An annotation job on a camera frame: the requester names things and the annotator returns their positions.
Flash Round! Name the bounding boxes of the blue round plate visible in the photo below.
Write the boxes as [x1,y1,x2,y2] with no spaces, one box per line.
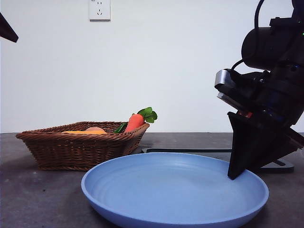
[81,152,270,228]

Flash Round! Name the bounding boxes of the orange toy corn cob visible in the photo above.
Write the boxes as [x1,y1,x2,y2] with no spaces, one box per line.
[61,130,108,135]

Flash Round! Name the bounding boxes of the brown wicker basket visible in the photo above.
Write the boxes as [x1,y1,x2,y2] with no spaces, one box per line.
[16,121,151,171]

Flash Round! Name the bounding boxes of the black rectangular tray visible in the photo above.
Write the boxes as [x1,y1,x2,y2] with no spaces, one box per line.
[142,148,295,173]

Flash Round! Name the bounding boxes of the orange toy carrot green leaves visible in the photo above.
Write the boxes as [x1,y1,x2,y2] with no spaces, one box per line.
[124,107,158,133]

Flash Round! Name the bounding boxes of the dark green vegetable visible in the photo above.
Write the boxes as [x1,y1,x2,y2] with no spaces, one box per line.
[113,122,129,134]

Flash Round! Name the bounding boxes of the pale grey camera box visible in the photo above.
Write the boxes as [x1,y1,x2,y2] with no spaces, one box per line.
[214,68,238,92]

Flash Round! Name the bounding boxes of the white wall socket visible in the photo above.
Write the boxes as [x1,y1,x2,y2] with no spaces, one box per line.
[89,0,111,23]

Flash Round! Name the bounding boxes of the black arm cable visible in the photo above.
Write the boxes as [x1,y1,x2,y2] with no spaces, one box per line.
[229,0,266,72]

